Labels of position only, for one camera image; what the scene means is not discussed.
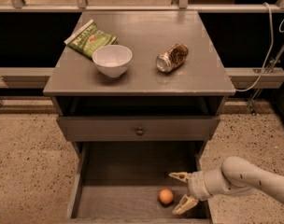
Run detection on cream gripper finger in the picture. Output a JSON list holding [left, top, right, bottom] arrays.
[[169, 172, 191, 183], [172, 194, 198, 215]]

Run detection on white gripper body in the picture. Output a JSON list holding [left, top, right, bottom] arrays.
[[187, 171, 211, 201]]

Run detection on orange fruit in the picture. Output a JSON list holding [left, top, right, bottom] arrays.
[[159, 189, 174, 205]]

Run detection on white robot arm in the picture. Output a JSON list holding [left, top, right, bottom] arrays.
[[169, 157, 284, 215]]

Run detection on open grey middle drawer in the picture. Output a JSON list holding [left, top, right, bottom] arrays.
[[66, 142, 212, 224]]

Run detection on grey wooden drawer cabinet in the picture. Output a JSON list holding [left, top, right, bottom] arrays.
[[42, 10, 236, 224]]

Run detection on grey top drawer with knob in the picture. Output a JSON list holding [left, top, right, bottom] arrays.
[[57, 116, 220, 142]]

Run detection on lying brown drink can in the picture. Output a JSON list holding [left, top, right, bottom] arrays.
[[156, 43, 189, 73]]

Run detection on white bowl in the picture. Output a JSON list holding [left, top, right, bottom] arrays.
[[92, 45, 133, 77]]

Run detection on green chip bag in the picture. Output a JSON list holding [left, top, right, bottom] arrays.
[[64, 20, 118, 59]]

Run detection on white cable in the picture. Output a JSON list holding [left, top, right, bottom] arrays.
[[234, 2, 284, 93]]

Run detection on metal railing frame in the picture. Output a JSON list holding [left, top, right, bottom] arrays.
[[0, 0, 284, 91]]

